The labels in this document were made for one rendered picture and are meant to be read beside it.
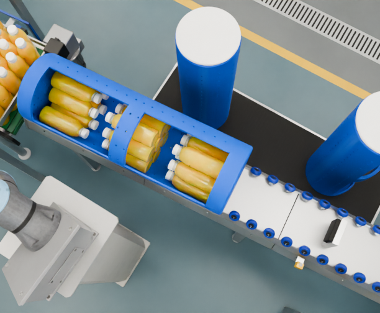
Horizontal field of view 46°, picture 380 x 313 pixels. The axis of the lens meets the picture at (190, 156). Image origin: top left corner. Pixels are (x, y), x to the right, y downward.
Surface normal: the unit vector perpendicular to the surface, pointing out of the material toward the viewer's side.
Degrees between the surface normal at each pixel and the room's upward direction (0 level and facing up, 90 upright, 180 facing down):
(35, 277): 49
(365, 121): 0
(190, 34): 0
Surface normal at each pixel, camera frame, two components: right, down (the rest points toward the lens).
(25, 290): -0.64, -0.58
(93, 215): -0.02, -0.25
